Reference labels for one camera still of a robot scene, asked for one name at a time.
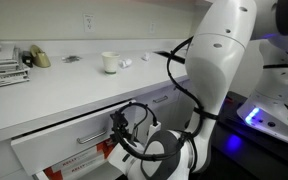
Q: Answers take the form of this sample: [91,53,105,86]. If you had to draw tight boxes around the white cable plug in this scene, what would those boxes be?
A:
[148,120,162,137]

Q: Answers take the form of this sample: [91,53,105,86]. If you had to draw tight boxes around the white paper cup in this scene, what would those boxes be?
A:
[100,51,122,75]

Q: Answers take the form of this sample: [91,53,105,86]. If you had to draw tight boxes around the bunch of metal keys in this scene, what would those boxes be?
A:
[61,54,83,64]

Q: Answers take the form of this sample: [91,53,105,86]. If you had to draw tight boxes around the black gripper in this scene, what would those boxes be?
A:
[109,111,137,149]

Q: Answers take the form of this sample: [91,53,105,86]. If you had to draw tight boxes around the orange and white box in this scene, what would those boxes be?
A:
[43,141,117,180]

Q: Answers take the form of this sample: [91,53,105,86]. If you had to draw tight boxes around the wide white drawer wood interior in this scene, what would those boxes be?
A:
[10,99,138,177]

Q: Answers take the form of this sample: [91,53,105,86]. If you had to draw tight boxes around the black stapler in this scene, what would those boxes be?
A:
[21,49,34,68]

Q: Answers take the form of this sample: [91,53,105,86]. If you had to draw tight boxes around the small white drawer with lock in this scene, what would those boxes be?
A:
[135,84,182,113]

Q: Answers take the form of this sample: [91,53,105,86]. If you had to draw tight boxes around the white wall outlet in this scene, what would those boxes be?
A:
[82,13,97,34]
[149,21,158,34]

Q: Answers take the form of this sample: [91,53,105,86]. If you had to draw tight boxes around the black robot table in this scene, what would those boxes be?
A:
[213,89,288,180]

